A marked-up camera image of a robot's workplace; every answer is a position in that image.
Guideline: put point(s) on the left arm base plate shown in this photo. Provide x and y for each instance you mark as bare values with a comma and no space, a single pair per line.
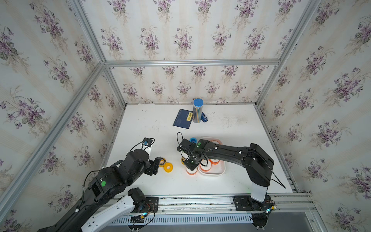
150,205

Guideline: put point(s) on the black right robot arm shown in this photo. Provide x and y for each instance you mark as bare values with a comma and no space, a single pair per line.
257,163

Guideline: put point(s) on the white plastic storage box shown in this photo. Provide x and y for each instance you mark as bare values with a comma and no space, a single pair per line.
216,170

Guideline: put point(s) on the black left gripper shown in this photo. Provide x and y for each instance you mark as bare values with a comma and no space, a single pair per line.
154,166

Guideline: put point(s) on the striped cylinder with blue lid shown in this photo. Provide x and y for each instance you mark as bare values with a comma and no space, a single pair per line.
197,110

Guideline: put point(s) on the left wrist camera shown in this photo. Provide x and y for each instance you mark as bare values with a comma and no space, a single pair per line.
147,143

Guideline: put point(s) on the blue sealing tape roll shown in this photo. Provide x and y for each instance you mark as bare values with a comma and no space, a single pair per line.
193,140

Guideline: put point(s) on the small circuit board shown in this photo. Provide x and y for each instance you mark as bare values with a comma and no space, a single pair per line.
137,219

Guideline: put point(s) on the plain yellow tape roll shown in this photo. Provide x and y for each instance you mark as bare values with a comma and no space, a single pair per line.
168,167

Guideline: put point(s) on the orange tape roll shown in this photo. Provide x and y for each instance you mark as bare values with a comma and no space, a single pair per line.
214,161
191,172
205,168
216,141

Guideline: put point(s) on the aluminium mounting rail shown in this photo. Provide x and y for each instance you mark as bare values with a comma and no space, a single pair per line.
226,204

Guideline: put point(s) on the dark blue book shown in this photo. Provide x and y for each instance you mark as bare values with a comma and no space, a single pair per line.
183,119

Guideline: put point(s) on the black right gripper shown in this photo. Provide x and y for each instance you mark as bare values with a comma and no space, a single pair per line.
188,166

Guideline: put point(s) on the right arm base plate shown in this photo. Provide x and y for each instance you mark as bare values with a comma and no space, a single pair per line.
247,203

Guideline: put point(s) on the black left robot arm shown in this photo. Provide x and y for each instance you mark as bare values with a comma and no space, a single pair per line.
108,183

